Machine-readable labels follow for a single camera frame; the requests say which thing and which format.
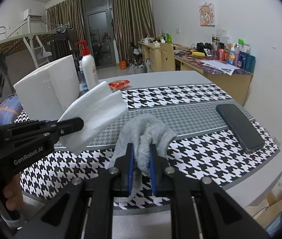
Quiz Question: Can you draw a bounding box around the white air conditioner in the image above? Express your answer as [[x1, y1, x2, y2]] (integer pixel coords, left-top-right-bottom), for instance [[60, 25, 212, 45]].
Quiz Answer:
[[23, 9, 43, 21]]

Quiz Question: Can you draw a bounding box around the white styrofoam box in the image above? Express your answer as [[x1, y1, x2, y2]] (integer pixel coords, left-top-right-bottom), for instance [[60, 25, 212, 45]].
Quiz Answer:
[[14, 55, 80, 120]]

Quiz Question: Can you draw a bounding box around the light wooden desk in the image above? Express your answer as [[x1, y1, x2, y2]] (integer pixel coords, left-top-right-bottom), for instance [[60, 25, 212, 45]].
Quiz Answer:
[[138, 42, 162, 72]]

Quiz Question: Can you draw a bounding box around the black smartphone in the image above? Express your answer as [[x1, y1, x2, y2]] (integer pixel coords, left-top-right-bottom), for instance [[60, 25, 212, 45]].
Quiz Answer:
[[216, 104, 265, 154]]

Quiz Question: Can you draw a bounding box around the metal bunk bed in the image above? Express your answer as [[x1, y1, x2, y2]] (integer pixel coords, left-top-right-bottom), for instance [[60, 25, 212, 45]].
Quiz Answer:
[[0, 17, 59, 80]]

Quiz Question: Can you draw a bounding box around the brown right curtain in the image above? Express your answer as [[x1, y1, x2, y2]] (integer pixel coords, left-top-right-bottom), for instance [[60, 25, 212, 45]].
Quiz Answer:
[[112, 0, 155, 61]]

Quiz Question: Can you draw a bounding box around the anime girl poster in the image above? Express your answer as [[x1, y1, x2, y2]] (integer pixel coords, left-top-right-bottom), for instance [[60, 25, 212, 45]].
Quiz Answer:
[[199, 3, 215, 26]]

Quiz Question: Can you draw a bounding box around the white cloth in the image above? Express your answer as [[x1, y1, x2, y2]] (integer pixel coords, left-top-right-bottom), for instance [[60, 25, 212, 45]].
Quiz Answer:
[[58, 81, 129, 155]]

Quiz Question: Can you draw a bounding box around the red snack packet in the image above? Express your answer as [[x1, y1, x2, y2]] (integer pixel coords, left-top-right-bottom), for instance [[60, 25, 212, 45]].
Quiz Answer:
[[108, 79, 130, 92]]

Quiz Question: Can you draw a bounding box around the white red pump bottle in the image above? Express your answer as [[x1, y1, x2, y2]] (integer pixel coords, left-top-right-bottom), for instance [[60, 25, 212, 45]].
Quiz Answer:
[[76, 40, 99, 91]]

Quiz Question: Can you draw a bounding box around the brown left curtain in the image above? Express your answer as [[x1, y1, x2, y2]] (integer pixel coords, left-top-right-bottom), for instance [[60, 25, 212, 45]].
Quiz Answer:
[[47, 0, 86, 59]]

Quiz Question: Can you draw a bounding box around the orange bucket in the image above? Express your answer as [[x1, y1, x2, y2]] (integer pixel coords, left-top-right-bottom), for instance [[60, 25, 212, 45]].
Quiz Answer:
[[119, 60, 127, 70]]

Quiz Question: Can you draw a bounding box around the blue plaid quilt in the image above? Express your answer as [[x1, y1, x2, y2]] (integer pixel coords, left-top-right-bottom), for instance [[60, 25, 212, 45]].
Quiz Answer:
[[0, 93, 24, 126]]

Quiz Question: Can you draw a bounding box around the brown curtain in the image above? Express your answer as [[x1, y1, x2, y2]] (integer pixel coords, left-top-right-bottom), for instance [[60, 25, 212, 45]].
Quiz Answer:
[[47, 0, 86, 59], [112, 0, 155, 61]]

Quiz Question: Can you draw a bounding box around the glass balcony door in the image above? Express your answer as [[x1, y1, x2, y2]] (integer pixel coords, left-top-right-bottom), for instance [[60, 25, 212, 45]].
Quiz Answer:
[[81, 0, 116, 68]]

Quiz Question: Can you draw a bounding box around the houndstooth table cloth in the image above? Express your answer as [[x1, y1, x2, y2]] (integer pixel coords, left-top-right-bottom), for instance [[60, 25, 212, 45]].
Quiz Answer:
[[15, 71, 282, 213]]

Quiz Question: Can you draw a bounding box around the grey sock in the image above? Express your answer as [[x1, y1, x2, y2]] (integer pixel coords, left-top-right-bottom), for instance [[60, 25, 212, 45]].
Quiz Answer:
[[108, 113, 177, 203]]

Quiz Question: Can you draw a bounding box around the person's left hand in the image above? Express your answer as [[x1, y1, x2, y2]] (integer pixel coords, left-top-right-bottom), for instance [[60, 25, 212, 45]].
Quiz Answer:
[[3, 174, 24, 211]]

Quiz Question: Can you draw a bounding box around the wooden smiley chair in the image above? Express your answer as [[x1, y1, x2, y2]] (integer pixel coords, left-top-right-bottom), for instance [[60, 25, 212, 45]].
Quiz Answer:
[[160, 43, 176, 72]]

